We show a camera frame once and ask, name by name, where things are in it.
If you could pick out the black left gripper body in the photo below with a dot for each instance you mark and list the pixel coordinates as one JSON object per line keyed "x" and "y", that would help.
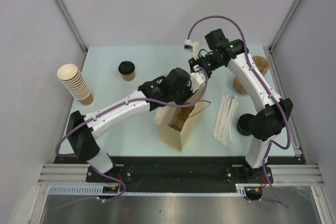
{"x": 179, "y": 97}

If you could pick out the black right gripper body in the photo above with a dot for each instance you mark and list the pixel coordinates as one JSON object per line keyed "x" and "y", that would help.
{"x": 209, "y": 63}

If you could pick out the brown pulp two-cup carrier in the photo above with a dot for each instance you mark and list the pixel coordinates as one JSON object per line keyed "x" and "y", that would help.
{"x": 180, "y": 117}

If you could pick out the cream paper takeout bag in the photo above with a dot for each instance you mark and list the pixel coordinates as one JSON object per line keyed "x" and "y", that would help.
{"x": 171, "y": 137}

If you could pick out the brown paper coffee cup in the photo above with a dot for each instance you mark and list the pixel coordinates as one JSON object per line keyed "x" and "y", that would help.
{"x": 129, "y": 77}

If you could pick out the black coffee cup lid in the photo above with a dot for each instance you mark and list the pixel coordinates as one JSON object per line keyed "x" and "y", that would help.
{"x": 126, "y": 68}

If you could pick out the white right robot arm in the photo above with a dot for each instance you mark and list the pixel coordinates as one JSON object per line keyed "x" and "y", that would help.
{"x": 272, "y": 111}

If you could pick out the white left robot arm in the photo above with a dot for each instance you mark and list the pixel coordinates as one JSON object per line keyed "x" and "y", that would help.
{"x": 172, "y": 90}

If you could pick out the brown pulp cup carrier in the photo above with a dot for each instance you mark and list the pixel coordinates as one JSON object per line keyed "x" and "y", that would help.
{"x": 262, "y": 64}

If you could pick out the white wrapped straw pile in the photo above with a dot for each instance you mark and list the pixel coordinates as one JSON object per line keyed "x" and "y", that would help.
{"x": 225, "y": 114}

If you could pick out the black lid stack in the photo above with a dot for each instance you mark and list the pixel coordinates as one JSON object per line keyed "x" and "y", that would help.
{"x": 242, "y": 124}

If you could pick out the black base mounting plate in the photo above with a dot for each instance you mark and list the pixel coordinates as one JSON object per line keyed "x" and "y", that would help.
{"x": 194, "y": 185}

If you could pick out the stack of paper cups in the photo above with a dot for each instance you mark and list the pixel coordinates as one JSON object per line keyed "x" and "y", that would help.
{"x": 75, "y": 83}

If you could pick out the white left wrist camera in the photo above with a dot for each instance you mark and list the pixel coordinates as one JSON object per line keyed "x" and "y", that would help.
{"x": 199, "y": 80}

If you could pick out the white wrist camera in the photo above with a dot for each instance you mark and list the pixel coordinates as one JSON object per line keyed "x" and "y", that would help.
{"x": 199, "y": 80}
{"x": 193, "y": 47}

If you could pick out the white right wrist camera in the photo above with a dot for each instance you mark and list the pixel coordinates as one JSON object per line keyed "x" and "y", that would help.
{"x": 193, "y": 47}

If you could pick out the aluminium frame rail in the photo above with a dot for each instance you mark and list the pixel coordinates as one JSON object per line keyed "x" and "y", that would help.
{"x": 297, "y": 175}

